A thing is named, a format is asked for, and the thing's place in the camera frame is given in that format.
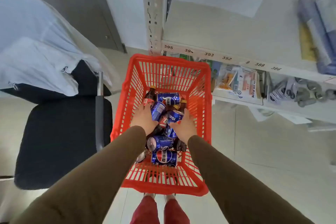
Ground person's right hand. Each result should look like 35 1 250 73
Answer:
169 108 197 145

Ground blue soda can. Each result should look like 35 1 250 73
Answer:
150 101 166 122
167 110 185 124

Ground pile of blue cans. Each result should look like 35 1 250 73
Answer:
135 92 182 168

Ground person's right forearm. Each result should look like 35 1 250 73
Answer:
187 135 315 224

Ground white red tube packet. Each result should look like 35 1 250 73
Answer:
236 67 258 99

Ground dark hand tools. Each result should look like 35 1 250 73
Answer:
257 70 271 100

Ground red plastic shopping basket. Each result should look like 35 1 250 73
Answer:
110 53 213 197

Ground green packets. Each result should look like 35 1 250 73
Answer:
163 51 208 62

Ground black office chair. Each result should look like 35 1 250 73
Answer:
0 59 113 190

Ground white metal shelf rack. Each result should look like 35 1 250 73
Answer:
143 0 336 132

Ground yellow packet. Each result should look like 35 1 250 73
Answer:
299 23 317 62

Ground pile of grey metal parts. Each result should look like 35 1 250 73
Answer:
294 77 336 108

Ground blue packet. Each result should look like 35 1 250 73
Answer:
210 61 223 86

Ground orange item packet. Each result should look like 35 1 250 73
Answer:
217 65 239 92

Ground person's left forearm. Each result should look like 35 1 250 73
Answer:
10 126 146 224

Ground red trousers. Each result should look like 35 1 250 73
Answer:
130 195 191 224

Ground packets of metal rings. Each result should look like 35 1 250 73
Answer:
268 79 298 105

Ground person's left hand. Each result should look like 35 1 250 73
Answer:
130 104 159 136

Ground grey door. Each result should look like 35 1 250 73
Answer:
0 0 127 53

